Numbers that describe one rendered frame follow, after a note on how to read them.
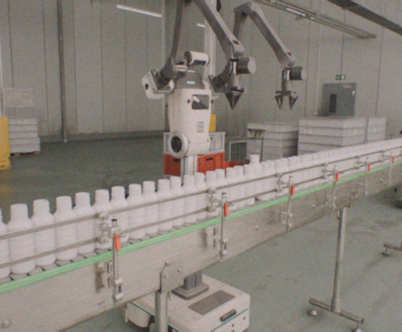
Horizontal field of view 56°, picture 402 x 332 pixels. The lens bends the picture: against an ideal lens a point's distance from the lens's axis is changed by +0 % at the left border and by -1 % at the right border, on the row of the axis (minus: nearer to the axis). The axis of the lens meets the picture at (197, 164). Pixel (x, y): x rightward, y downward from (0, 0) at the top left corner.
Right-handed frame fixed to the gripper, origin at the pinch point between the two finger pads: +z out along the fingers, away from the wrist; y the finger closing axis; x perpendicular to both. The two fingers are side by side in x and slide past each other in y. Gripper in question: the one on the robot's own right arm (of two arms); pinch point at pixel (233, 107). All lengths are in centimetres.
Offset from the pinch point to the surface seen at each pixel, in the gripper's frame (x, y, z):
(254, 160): -3.0, 14.2, 22.3
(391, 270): 210, 15, 140
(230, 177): -20.5, 15.1, 27.1
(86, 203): -83, 15, 26
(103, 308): -81, 18, 57
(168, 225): -54, 16, 39
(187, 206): -45, 15, 34
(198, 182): -37.7, 14.5, 27.0
